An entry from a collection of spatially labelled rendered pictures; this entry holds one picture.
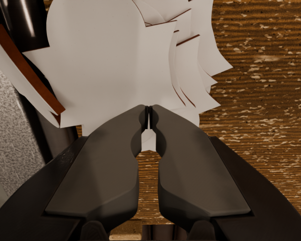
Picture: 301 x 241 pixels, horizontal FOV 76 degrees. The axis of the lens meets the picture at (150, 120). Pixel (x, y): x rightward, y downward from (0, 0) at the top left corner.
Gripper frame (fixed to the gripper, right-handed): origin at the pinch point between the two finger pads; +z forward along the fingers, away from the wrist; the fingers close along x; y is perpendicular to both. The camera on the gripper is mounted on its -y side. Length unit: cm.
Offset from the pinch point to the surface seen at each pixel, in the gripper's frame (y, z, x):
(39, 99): 0.9, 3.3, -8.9
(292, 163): 12.5, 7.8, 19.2
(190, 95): 1.5, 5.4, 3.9
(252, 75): 0.4, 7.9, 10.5
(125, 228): 24.7, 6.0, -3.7
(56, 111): 1.6, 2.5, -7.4
